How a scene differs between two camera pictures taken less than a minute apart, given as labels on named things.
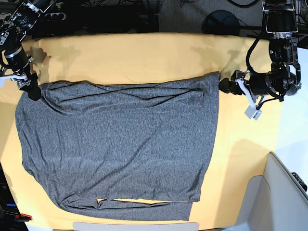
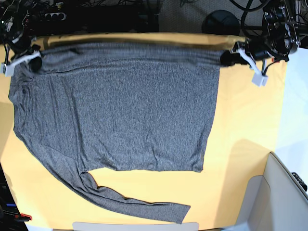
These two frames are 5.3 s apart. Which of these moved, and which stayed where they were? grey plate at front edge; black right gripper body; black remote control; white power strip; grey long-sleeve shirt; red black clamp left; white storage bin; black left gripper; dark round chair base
Moved: grey long-sleeve shirt; black left gripper; black right gripper body
Stayed: dark round chair base; black remote control; white storage bin; red black clamp left; grey plate at front edge; white power strip
